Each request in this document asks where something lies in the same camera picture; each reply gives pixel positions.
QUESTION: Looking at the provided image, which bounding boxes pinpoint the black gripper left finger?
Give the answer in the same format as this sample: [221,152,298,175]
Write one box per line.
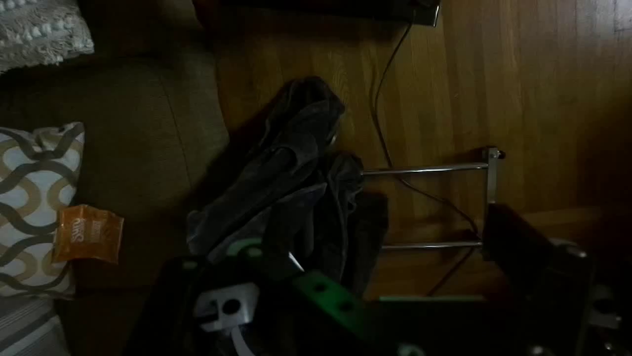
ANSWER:
[125,254,219,356]

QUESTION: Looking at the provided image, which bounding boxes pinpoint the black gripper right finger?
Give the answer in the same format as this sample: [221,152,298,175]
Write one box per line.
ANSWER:
[482,201,599,356]

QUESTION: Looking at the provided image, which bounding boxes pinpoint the orange packet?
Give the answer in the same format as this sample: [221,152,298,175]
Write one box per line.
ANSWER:
[49,203,126,266]

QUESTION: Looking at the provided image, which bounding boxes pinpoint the striped grey pillow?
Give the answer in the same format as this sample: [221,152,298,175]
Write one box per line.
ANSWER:
[0,292,71,356]

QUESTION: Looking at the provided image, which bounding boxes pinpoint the chrome garment rack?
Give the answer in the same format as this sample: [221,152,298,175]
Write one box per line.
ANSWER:
[360,144,508,253]

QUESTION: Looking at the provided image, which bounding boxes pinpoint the green perforated plastic piece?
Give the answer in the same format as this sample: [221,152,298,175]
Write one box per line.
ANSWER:
[225,237,423,356]

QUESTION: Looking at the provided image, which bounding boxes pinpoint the wavy patterned pillow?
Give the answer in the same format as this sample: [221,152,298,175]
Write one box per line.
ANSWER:
[0,120,87,302]

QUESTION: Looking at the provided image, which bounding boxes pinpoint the brown sofa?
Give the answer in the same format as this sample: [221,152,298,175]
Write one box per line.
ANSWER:
[0,0,233,356]

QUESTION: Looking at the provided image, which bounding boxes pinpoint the dark grey robe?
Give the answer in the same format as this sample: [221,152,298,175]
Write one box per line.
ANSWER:
[184,75,391,298]

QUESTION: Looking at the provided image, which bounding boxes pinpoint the white knitted blanket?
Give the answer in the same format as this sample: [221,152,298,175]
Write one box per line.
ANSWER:
[0,0,97,75]

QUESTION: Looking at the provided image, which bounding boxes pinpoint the thin black floor cable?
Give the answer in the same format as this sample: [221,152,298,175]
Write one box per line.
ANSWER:
[367,21,482,298]

